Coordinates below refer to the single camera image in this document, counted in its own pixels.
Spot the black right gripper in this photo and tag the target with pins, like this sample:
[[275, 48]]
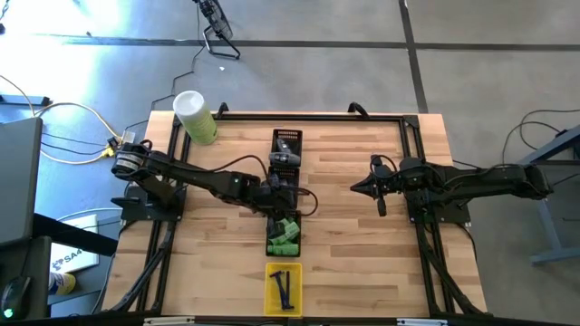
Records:
[[385, 183]]

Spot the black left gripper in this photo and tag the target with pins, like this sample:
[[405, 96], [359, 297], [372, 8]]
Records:
[[276, 197]]

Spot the grey Dove roll-on deodorant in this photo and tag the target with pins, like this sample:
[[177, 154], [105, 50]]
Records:
[[285, 159], [282, 146]]

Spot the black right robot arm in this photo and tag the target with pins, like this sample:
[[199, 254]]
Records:
[[476, 181]]

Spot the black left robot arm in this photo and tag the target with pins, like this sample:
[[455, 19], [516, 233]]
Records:
[[195, 176]]

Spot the black slotted plastic basket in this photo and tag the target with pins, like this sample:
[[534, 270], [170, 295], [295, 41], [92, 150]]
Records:
[[285, 172], [269, 253], [294, 136]]

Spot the yellow slotted plastic basket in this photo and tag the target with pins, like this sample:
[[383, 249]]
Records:
[[296, 271]]

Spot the green wipes canister white lid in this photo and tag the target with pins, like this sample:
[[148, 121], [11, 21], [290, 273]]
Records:
[[197, 120]]

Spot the white power adapter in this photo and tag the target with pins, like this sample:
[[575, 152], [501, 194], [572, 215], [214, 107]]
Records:
[[128, 137]]

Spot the white printed cardboard box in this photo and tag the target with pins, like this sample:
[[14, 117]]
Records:
[[90, 260]]

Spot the black floor fan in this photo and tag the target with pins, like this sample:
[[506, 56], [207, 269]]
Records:
[[219, 20]]

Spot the yellow and white container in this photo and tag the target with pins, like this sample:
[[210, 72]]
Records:
[[63, 284]]

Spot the black side desk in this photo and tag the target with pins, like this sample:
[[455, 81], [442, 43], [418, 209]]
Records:
[[27, 258]]

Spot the grey computer monitor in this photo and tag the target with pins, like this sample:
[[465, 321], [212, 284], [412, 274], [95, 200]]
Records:
[[18, 181]]

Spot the black computer mouse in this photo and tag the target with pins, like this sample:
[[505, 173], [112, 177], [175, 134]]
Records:
[[16, 294]]

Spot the black floor bar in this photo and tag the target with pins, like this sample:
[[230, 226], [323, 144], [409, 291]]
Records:
[[22, 99]]

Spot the black aluminium table frame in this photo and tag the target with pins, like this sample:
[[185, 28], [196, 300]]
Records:
[[317, 118]]

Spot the grey metal table frame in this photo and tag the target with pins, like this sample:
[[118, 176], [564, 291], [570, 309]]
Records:
[[541, 153]]

